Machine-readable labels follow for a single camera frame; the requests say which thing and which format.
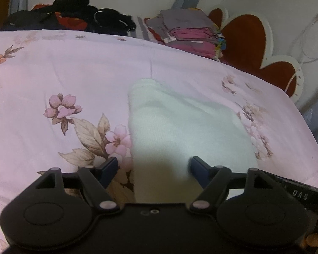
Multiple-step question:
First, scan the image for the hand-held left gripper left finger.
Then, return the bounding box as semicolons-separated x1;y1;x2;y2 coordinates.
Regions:
36;157;120;213

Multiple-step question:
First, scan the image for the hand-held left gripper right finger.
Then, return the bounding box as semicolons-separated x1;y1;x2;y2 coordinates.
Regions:
189;157;271;214

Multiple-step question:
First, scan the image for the small white knit garment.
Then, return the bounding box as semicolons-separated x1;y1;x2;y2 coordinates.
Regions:
127;78;261;205

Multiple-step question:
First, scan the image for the stack of folded clothes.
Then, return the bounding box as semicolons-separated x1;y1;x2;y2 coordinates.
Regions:
144;8;226;62

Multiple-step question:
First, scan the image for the pile of black clothes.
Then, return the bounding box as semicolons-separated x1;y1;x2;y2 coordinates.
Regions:
1;0;137;36

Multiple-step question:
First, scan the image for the person's right hand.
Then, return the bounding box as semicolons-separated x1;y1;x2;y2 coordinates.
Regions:
301;231;318;252

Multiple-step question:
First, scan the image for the pink floral bed sheet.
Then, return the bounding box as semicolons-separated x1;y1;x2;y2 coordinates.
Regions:
0;29;318;254

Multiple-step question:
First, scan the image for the red and white headboard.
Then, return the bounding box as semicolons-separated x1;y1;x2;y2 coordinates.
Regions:
208;7;306;106

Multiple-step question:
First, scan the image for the grey striped cloth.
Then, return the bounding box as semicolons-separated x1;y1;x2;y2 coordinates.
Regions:
127;15;155;41

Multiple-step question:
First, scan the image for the white cable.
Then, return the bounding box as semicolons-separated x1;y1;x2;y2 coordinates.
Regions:
291;8;318;64

